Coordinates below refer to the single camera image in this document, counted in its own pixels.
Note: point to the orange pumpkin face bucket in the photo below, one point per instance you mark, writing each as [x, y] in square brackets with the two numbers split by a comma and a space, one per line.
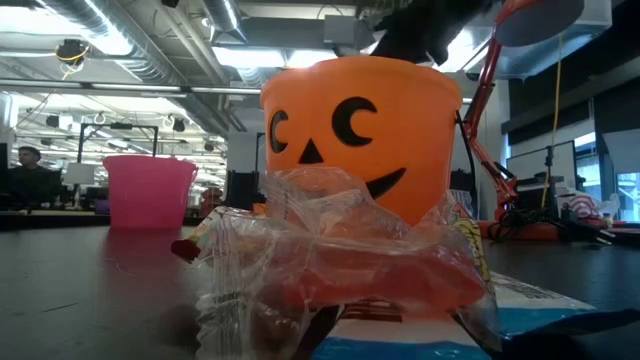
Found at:
[400, 125]

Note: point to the purple cup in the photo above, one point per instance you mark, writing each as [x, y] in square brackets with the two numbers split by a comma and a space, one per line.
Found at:
[101, 206]

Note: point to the person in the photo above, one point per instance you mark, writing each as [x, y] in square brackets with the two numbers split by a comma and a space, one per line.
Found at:
[30, 185]

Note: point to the black equipment case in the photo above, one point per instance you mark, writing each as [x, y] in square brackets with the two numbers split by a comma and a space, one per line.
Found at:
[242, 190]

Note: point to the ceiling light panel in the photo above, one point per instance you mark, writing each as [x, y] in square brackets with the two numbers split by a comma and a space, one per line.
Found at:
[250, 57]

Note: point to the long tube light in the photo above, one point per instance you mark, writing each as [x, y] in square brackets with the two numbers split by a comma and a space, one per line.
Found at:
[135, 88]

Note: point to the red white striped bag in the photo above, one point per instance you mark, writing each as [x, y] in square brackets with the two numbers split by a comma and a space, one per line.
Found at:
[582, 206]

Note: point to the grey ceiling box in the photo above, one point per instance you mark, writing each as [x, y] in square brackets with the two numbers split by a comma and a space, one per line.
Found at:
[340, 30]

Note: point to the pink plastic bucket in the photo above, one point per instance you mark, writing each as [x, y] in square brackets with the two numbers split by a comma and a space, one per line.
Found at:
[150, 195]

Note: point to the silver ceiling duct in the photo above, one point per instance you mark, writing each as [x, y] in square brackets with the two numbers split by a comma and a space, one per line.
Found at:
[145, 60]

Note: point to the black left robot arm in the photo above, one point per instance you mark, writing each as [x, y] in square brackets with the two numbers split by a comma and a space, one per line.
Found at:
[170, 2]

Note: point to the black table mat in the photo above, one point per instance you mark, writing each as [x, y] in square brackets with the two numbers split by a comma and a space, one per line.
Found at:
[75, 300]

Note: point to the clear red gummy pack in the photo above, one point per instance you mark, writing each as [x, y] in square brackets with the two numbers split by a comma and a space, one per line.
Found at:
[350, 260]

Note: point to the red desk lamp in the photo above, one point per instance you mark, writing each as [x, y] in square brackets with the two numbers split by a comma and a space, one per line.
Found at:
[540, 232]

